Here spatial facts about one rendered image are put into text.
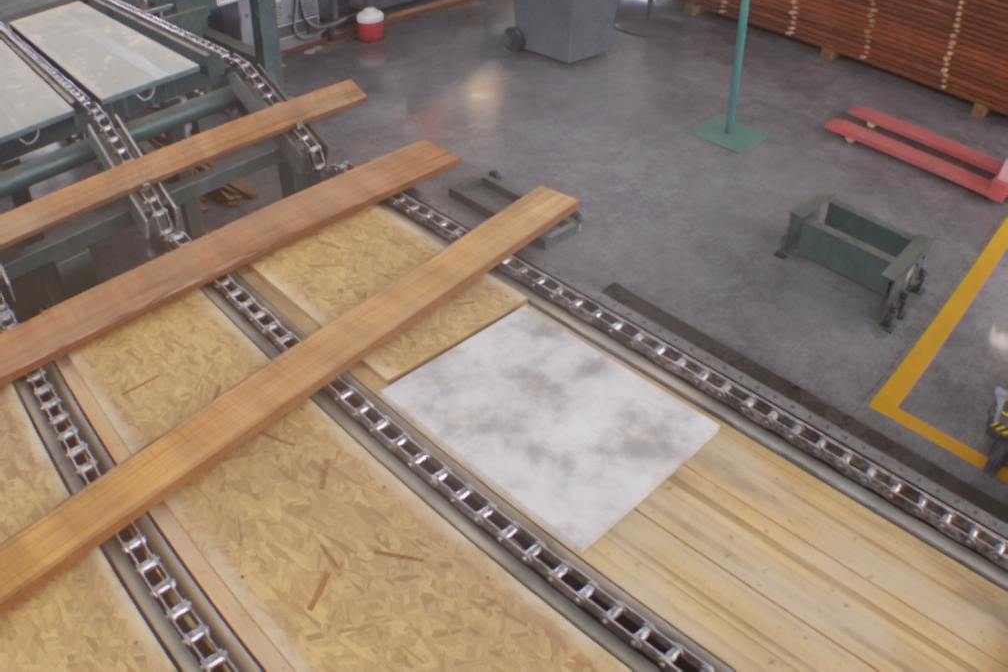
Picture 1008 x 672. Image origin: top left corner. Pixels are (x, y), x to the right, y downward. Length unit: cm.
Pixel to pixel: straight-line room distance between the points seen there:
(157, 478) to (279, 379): 38
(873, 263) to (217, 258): 272
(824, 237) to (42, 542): 328
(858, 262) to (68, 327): 314
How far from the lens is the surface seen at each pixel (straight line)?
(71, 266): 283
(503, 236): 228
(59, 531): 174
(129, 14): 450
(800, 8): 706
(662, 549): 161
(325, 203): 250
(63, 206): 276
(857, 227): 405
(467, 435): 175
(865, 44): 682
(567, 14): 584
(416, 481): 169
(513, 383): 187
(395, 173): 263
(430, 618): 148
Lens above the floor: 210
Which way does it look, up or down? 35 degrees down
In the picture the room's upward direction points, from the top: 1 degrees clockwise
